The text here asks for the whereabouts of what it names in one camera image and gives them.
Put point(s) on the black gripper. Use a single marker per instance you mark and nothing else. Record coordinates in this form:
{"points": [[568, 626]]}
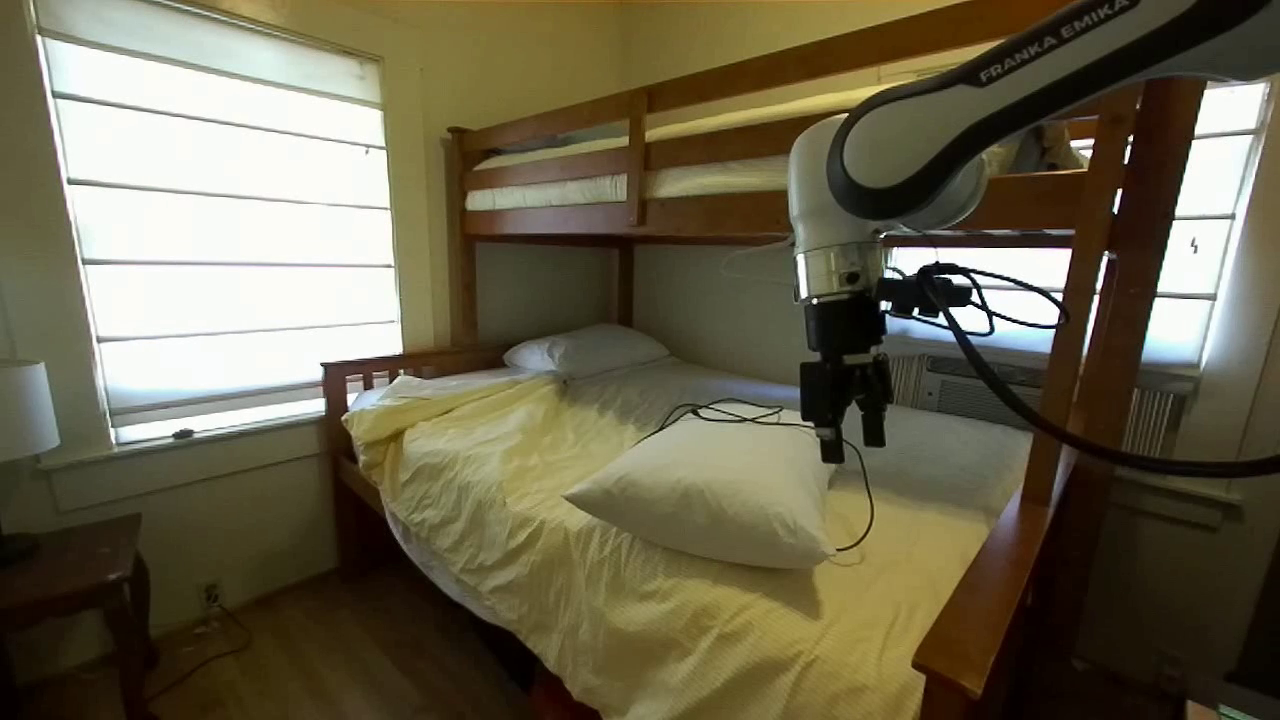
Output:
{"points": [[844, 372]]}

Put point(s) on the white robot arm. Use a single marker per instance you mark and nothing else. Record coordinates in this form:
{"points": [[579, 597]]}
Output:
{"points": [[915, 156]]}

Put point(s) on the large white front pillow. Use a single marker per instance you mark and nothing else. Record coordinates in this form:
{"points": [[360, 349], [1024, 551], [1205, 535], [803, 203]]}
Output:
{"points": [[741, 492]]}

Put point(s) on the white back pillow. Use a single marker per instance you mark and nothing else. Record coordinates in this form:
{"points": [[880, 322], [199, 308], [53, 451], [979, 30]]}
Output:
{"points": [[587, 349]]}

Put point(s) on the right window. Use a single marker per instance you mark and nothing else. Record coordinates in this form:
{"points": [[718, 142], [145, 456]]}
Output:
{"points": [[1200, 238]]}

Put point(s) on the upper bunk mattress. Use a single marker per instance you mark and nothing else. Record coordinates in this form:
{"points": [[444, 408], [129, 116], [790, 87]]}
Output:
{"points": [[722, 149]]}

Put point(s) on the yellow bed comforter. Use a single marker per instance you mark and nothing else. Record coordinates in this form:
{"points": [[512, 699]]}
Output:
{"points": [[472, 483]]}

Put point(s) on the white window blind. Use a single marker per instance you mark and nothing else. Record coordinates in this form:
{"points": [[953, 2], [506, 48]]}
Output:
{"points": [[230, 204]]}

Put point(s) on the dark wooden nightstand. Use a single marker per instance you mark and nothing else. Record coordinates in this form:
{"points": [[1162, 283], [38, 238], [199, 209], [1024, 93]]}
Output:
{"points": [[91, 570]]}

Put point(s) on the white table lamp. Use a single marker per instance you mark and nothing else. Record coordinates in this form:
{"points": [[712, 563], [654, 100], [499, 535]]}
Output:
{"points": [[27, 415]]}

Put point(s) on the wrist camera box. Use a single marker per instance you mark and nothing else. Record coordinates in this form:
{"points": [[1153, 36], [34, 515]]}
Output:
{"points": [[922, 293]]}

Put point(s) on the wooden bunk bed frame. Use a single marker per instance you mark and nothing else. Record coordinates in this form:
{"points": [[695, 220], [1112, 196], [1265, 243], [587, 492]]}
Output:
{"points": [[1009, 622]]}

